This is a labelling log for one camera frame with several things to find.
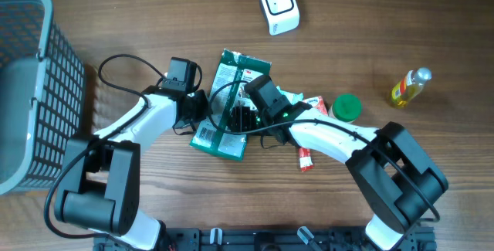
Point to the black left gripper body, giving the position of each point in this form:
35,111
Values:
195,106

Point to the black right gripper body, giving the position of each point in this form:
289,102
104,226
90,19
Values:
248,121

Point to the mint green wipes packet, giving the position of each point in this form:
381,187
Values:
292,97

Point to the green 3M gloves package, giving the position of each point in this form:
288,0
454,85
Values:
228,93

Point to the orange Kleenex tissue pack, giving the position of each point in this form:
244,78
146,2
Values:
317,103

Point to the red snack stick packet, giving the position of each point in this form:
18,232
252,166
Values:
305,160

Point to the yellow Vim bottle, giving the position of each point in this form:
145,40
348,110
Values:
409,87

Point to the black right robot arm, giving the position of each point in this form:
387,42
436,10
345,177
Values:
397,178

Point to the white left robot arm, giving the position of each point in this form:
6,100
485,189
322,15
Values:
99,186

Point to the white barcode scanner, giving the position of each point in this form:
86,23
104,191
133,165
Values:
281,15

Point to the green lid glass jar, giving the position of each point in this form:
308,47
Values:
346,107

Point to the grey plastic basket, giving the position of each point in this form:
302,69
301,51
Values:
43,85

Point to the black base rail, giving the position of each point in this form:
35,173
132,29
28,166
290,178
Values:
335,238

